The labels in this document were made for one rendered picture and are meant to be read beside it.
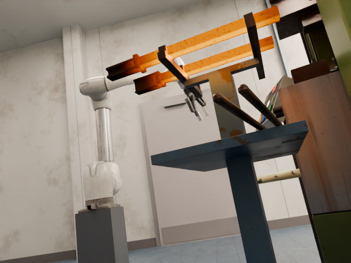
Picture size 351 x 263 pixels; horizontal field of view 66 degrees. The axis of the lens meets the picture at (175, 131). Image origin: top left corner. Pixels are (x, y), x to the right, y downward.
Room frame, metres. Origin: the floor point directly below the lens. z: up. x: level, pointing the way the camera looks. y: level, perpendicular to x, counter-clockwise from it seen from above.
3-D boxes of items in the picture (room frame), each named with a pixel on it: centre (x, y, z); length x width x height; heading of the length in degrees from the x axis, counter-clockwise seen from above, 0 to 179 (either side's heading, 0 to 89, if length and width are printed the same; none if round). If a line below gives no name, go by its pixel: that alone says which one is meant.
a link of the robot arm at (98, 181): (1.56, 0.49, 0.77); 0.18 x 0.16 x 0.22; 0
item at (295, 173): (1.48, -0.61, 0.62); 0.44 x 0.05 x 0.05; 65
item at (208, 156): (0.69, -0.15, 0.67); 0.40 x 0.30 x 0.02; 160
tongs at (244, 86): (0.54, -0.20, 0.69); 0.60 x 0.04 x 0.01; 152
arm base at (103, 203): (1.53, 0.49, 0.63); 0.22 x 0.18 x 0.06; 173
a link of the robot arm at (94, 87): (1.60, 0.48, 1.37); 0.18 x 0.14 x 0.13; 90
